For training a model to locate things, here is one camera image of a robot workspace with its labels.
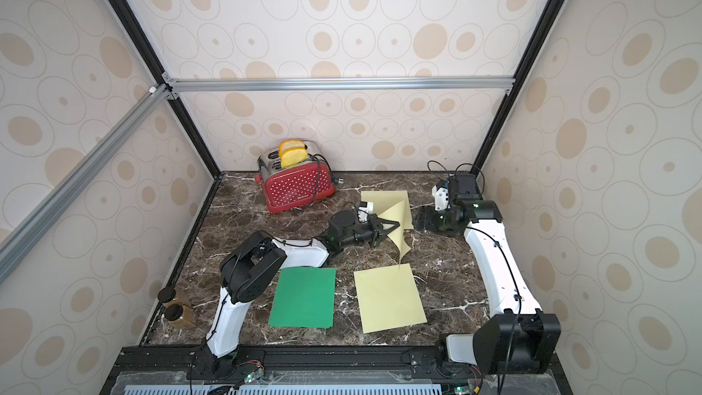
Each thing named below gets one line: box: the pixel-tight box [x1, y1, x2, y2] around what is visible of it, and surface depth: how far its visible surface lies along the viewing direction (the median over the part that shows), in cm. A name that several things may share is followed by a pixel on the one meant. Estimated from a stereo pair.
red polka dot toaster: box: [254, 141, 336, 214], surface depth 102 cm
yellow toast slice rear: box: [277, 138, 306, 158], surface depth 104 cm
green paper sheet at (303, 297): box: [268, 266, 337, 329], surface depth 85 cm
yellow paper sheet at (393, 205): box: [364, 190, 414, 265], surface depth 90 cm
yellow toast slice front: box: [280, 148, 309, 169], surface depth 100 cm
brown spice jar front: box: [164, 303, 198, 331], surface depth 80 cm
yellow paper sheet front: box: [353, 263, 427, 334], surface depth 87 cm
